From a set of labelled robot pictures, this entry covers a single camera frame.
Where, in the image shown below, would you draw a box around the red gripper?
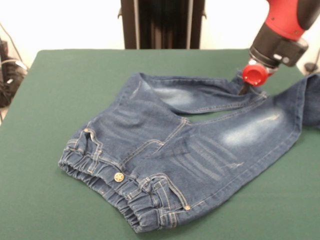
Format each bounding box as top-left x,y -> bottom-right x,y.
237,58 -> 278,97

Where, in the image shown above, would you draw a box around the blue denim jeans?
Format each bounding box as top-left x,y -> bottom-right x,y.
57,72 -> 320,229

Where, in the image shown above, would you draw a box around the dark green table cloth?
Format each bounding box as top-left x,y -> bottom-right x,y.
0,48 -> 320,240

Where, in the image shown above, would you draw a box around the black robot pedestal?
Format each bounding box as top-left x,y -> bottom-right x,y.
117,0 -> 208,50

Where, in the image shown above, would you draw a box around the black equipment pile with cables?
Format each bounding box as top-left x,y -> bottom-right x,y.
0,38 -> 29,108

